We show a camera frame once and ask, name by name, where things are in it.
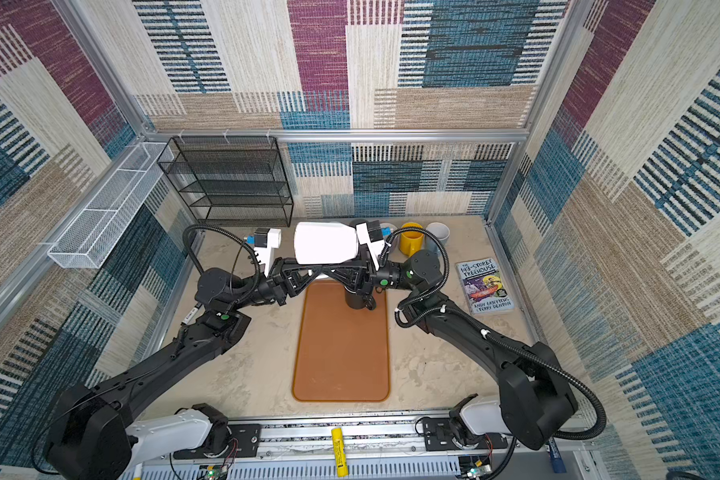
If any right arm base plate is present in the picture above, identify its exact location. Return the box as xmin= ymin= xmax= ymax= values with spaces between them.
xmin=414 ymin=416 xmax=509 ymax=451

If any purple mug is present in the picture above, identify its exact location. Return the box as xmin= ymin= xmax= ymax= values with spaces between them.
xmin=380 ymin=222 xmax=397 ymax=239

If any yellow mug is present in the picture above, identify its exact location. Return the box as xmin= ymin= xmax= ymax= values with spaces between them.
xmin=399 ymin=222 xmax=425 ymax=257

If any colourful magazine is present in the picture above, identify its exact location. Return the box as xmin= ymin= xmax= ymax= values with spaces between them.
xmin=456 ymin=258 xmax=514 ymax=315

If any blue speckled mug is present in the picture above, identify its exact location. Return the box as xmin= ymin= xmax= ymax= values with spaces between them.
xmin=426 ymin=222 xmax=451 ymax=246

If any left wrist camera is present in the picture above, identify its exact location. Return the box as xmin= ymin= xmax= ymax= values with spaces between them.
xmin=246 ymin=227 xmax=282 ymax=277

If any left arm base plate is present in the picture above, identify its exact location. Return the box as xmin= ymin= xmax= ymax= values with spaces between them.
xmin=219 ymin=423 xmax=262 ymax=461

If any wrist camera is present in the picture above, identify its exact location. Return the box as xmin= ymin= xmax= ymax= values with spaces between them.
xmin=355 ymin=220 xmax=385 ymax=271
xmin=246 ymin=227 xmax=282 ymax=277

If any white mug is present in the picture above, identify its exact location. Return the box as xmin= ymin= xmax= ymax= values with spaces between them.
xmin=294 ymin=222 xmax=358 ymax=265

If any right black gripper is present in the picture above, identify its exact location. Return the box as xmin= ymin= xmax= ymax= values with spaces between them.
xmin=323 ymin=248 xmax=417 ymax=299

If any yellow marker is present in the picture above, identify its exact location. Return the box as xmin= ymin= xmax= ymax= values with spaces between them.
xmin=331 ymin=427 xmax=349 ymax=478

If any black wire shelf rack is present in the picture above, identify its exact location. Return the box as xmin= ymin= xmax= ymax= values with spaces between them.
xmin=157 ymin=136 xmax=294 ymax=227

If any black mug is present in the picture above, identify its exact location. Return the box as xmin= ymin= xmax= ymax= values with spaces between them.
xmin=344 ymin=290 xmax=377 ymax=311

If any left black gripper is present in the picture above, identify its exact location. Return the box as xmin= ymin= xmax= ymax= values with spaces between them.
xmin=229 ymin=261 xmax=320 ymax=316

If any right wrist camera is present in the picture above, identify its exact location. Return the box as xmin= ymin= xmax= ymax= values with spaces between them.
xmin=355 ymin=220 xmax=385 ymax=271

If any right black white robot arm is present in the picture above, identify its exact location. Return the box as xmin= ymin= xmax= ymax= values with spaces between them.
xmin=297 ymin=223 xmax=607 ymax=450

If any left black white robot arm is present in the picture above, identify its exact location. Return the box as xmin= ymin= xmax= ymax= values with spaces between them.
xmin=40 ymin=223 xmax=357 ymax=479

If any white mesh basket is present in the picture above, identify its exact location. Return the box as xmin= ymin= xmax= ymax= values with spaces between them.
xmin=48 ymin=142 xmax=165 ymax=269

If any brown plastic tray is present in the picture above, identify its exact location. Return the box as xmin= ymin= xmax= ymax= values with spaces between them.
xmin=292 ymin=280 xmax=391 ymax=402

